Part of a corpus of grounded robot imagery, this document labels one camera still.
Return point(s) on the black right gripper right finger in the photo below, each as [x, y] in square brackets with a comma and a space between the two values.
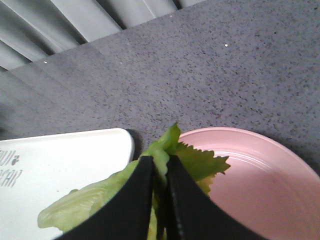
[191, 215]

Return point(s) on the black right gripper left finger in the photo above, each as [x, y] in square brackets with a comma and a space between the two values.
[127, 215]

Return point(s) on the green lettuce leaf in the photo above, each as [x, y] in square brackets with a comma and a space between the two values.
[80, 204]

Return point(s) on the pink round plate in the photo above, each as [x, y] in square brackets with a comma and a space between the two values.
[267, 187]

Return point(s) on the cream bear serving tray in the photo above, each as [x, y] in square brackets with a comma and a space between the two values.
[37, 171]

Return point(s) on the white pleated curtain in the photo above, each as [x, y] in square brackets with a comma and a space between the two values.
[31, 30]

